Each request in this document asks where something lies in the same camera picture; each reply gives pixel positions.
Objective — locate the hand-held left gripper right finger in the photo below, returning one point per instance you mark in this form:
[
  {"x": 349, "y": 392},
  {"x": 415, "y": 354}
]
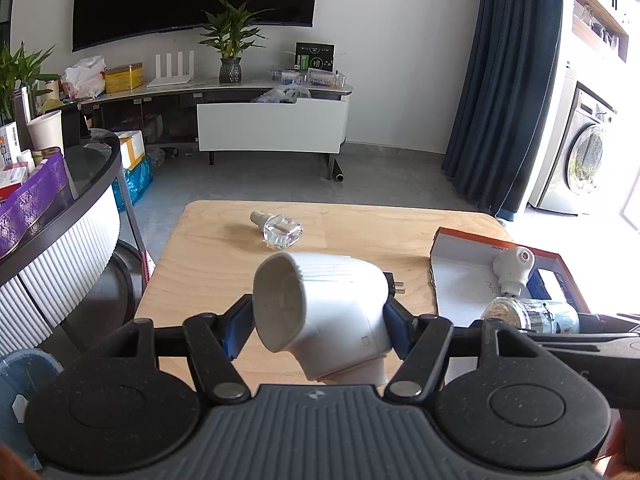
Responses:
[{"x": 400, "y": 330}]

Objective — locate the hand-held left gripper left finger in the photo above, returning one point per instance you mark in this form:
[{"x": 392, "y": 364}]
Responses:
[{"x": 239, "y": 327}]

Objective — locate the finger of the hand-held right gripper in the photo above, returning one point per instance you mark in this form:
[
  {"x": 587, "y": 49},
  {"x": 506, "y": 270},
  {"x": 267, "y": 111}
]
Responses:
[
  {"x": 612, "y": 323},
  {"x": 595, "y": 344}
]

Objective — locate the white leaf-print plug-in vaporizer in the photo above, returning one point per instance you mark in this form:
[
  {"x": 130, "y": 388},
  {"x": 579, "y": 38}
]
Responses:
[{"x": 330, "y": 310}]

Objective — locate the blue cartoon print box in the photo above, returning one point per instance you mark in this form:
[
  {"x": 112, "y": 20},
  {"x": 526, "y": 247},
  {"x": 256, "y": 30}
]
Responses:
[{"x": 550, "y": 285}]

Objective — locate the clear jar blue label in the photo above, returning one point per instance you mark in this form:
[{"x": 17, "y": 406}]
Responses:
[{"x": 525, "y": 315}]

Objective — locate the orange cardboard box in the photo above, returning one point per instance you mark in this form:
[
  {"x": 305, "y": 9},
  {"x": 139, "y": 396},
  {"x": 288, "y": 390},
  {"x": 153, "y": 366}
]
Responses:
[{"x": 460, "y": 280}]

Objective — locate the clear liquid bottle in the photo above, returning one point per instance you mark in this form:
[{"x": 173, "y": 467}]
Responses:
[{"x": 282, "y": 230}]

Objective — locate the pale green plug-in vaporizer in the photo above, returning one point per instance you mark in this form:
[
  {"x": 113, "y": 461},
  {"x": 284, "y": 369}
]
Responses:
[{"x": 510, "y": 265}]

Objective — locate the red notebook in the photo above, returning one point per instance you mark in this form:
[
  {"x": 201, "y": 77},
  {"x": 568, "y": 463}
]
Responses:
[{"x": 147, "y": 270}]

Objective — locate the washing machine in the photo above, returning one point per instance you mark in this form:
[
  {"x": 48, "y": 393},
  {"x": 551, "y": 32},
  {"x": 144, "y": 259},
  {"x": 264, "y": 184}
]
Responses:
[{"x": 580, "y": 160}]

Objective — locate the black rolled tube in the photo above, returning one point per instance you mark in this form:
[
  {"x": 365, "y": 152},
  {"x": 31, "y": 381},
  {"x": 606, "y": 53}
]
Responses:
[{"x": 336, "y": 170}]

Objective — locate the blue plastic bag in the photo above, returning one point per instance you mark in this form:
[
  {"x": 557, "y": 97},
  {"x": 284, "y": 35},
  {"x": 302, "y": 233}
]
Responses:
[{"x": 135, "y": 180}]

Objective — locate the dark-topped ribbed white cabinet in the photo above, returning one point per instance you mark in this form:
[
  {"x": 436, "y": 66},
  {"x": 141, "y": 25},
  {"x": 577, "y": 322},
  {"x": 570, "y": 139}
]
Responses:
[{"x": 65, "y": 260}]

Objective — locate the crumpled clear plastic bag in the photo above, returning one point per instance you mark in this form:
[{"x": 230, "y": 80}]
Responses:
[{"x": 165, "y": 156}]

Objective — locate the white drawer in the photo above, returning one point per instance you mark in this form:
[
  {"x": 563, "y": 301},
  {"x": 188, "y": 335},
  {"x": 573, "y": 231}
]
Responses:
[{"x": 272, "y": 127}]

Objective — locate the white yellow cardboard box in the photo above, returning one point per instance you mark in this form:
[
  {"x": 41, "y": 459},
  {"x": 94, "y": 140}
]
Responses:
[{"x": 131, "y": 150}]

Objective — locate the blue trash bin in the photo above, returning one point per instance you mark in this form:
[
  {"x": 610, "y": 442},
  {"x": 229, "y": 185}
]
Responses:
[{"x": 20, "y": 395}]

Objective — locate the curved tv stand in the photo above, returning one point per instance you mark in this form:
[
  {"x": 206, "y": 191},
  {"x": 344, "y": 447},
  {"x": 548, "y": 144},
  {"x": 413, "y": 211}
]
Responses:
[{"x": 165, "y": 105}]

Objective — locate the grey plastic bag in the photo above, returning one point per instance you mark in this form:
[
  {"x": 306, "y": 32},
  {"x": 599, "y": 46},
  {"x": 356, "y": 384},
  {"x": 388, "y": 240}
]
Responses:
[{"x": 282, "y": 95}]

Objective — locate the purple patterned box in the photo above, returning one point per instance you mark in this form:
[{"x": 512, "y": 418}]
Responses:
[{"x": 30, "y": 200}]

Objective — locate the clear plastic organizer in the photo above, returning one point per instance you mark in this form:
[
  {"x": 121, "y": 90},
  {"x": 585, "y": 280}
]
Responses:
[
  {"x": 288, "y": 76},
  {"x": 327, "y": 78}
]

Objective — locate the dark blue curtain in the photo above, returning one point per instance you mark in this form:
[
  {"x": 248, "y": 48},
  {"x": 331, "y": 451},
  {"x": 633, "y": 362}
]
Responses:
[{"x": 505, "y": 85}]

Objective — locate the black container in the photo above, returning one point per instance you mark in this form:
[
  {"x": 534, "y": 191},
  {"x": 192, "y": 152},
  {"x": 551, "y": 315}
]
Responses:
[{"x": 71, "y": 125}]

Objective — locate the white router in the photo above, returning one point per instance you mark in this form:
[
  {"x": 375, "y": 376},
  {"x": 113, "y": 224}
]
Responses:
[{"x": 172, "y": 72}]

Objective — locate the red white box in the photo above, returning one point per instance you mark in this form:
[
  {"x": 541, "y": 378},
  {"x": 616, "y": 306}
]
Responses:
[{"x": 12, "y": 182}]

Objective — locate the white paper cup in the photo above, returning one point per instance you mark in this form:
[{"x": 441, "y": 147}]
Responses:
[{"x": 46, "y": 132}]

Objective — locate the potted plant dark vase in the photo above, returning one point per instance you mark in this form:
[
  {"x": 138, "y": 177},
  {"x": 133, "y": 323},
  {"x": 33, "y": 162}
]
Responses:
[{"x": 231, "y": 50}]

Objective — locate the black green box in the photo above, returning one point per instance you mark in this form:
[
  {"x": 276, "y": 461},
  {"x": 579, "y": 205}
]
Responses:
[{"x": 315, "y": 57}]

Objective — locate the white printed card box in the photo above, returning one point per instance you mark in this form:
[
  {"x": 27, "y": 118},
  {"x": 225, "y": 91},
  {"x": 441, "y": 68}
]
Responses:
[{"x": 10, "y": 145}]

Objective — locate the white plastic bag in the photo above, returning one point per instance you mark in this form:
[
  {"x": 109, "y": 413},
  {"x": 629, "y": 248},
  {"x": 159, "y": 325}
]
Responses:
[{"x": 85, "y": 77}]

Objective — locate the metal thermos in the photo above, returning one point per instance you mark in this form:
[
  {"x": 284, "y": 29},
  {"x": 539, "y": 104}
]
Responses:
[{"x": 25, "y": 107}]

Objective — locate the green bamboo plant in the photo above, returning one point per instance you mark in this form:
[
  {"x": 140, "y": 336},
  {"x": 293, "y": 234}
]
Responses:
[{"x": 20, "y": 75}]

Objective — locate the wooden wall shelf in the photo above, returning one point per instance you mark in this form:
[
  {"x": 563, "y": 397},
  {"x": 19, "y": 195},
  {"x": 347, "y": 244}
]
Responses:
[{"x": 600, "y": 25}]

